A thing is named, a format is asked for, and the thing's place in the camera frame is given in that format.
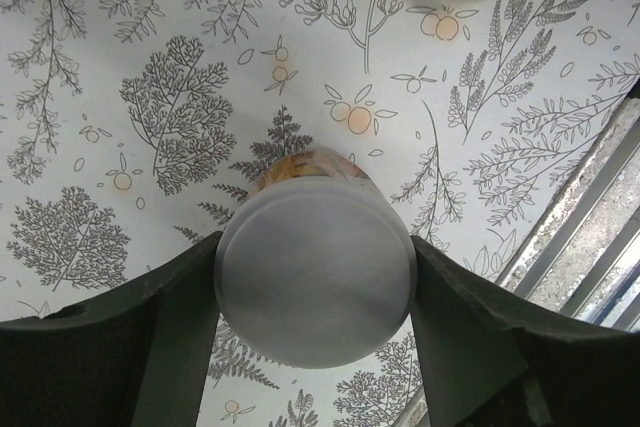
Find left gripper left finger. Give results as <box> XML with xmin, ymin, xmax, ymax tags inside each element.
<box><xmin>1</xmin><ymin>232</ymin><xmax>221</xmax><ymax>426</ymax></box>

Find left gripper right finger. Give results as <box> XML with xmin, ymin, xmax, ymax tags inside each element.
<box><xmin>411</xmin><ymin>237</ymin><xmax>639</xmax><ymax>426</ymax></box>

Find short orange can white lid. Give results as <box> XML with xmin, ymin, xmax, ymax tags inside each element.
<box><xmin>213</xmin><ymin>148</ymin><xmax>416</xmax><ymax>369</ymax></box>

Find aluminium rail frame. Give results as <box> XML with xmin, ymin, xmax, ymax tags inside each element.
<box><xmin>398</xmin><ymin>98</ymin><xmax>639</xmax><ymax>426</ymax></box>

